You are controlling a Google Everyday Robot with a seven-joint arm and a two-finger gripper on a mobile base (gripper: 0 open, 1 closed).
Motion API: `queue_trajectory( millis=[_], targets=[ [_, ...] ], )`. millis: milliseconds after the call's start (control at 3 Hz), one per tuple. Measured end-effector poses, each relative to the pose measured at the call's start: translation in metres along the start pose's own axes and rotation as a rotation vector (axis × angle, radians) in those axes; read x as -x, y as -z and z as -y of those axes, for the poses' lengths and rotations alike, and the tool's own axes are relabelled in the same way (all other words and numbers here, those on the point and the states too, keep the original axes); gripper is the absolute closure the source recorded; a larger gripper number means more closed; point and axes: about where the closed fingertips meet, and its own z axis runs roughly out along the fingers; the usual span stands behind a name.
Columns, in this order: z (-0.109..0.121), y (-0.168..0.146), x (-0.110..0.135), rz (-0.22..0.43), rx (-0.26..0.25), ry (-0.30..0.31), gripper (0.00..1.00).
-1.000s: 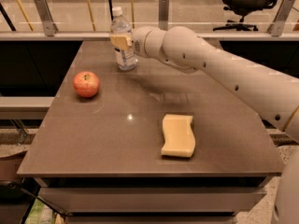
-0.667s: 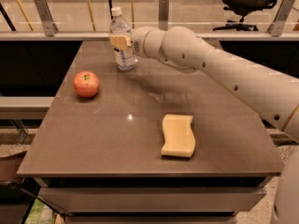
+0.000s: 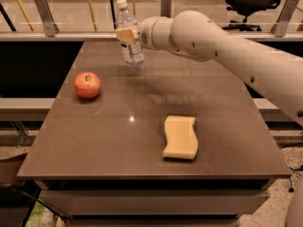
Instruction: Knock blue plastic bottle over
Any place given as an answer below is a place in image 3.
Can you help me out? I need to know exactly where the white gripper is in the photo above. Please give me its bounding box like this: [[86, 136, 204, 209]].
[[116, 17, 168, 50]]

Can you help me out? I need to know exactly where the clear plastic water bottle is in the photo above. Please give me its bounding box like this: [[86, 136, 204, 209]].
[[116, 0, 145, 67]]

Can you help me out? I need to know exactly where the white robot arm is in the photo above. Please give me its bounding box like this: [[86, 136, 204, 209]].
[[116, 10, 303, 124]]

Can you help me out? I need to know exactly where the red apple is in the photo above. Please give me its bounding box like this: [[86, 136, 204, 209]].
[[74, 72, 101, 99]]

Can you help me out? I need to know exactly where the yellow wavy sponge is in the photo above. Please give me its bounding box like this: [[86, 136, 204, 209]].
[[163, 115, 198, 160]]

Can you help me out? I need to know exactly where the grey table drawer base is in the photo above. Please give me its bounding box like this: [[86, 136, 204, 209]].
[[40, 188, 270, 227]]

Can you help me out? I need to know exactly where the green white bag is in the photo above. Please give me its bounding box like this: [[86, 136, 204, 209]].
[[25, 202, 55, 227]]

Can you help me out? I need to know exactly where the middle metal railing bracket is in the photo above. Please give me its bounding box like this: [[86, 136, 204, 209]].
[[160, 0, 171, 18]]

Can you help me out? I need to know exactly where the metal railing bracket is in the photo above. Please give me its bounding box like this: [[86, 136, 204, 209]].
[[271, 0, 299, 37], [34, 0, 59, 37], [160, 0, 171, 18]]

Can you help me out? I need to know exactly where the left metal railing bracket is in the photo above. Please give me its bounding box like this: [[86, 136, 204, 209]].
[[34, 0, 59, 37]]

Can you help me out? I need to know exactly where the right metal railing bracket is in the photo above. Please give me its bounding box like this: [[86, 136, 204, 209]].
[[271, 0, 299, 37]]

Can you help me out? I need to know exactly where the black floor cable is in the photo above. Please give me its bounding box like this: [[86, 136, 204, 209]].
[[279, 142, 303, 195]]

